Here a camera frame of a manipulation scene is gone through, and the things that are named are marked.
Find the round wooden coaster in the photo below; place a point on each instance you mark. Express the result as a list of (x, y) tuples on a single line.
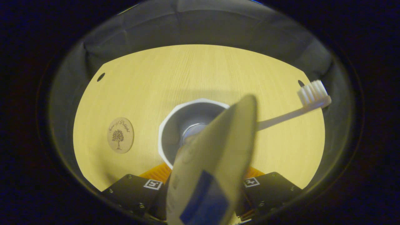
[(120, 135)]

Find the white toothbrush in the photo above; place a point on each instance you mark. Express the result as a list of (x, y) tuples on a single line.
[(281, 118)]

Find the white cup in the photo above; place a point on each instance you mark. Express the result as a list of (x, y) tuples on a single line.
[(175, 125)]

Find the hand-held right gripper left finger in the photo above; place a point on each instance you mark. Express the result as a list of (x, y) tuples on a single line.
[(131, 193)]

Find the white toothpaste tube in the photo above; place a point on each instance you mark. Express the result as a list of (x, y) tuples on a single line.
[(215, 156)]

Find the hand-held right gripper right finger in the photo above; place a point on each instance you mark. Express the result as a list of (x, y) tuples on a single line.
[(268, 193)]

